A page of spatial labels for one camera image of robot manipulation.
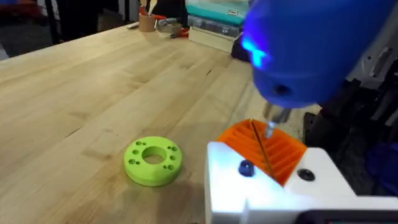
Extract cream flat box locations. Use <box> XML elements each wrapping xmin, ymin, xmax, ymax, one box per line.
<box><xmin>188</xmin><ymin>26</ymin><xmax>238</xmax><ymax>54</ymax></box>

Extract green disc with holes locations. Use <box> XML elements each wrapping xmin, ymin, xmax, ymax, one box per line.
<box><xmin>123</xmin><ymin>136</ymin><xmax>183</xmax><ymax>187</ymax></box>

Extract red handled pliers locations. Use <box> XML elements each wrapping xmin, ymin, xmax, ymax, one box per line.
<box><xmin>169</xmin><ymin>27</ymin><xmax>190</xmax><ymax>39</ymax></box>

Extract wooden cup with tools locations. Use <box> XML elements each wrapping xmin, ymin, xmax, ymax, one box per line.
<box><xmin>138</xmin><ymin>0</ymin><xmax>158</xmax><ymax>33</ymax></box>

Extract clear organiser box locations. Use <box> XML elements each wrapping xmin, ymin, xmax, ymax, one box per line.
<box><xmin>187</xmin><ymin>14</ymin><xmax>243</xmax><ymax>39</ymax></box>

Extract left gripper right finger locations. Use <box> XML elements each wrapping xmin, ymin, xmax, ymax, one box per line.
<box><xmin>252</xmin><ymin>119</ymin><xmax>357</xmax><ymax>200</ymax></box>

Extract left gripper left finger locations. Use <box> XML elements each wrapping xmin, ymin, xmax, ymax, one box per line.
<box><xmin>205</xmin><ymin>119</ymin><xmax>285</xmax><ymax>224</ymax></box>

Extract blue electric screwdriver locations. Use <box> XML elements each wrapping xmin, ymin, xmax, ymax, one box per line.
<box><xmin>241</xmin><ymin>0</ymin><xmax>398</xmax><ymax>140</ymax></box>

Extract teal plastic box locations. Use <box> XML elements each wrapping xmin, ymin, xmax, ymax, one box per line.
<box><xmin>185</xmin><ymin>0</ymin><xmax>249</xmax><ymax>26</ymax></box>

